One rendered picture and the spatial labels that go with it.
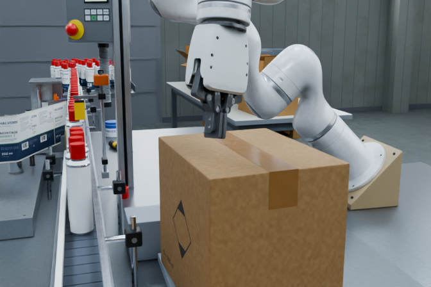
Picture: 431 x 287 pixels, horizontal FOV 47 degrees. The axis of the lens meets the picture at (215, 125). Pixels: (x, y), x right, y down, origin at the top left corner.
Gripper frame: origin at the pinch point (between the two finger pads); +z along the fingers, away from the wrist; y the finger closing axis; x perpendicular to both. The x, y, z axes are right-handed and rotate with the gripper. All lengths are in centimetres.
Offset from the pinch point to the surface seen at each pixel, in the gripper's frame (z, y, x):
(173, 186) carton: 11.4, -4.7, -13.6
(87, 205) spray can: 19.1, -5.3, -41.2
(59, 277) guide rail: 27.6, 11.1, -23.2
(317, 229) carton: 15.3, -13.5, 11.4
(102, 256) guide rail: 22.8, 8.0, -15.6
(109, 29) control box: -27, -28, -70
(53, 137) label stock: 7, -33, -108
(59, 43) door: -100, -269, -531
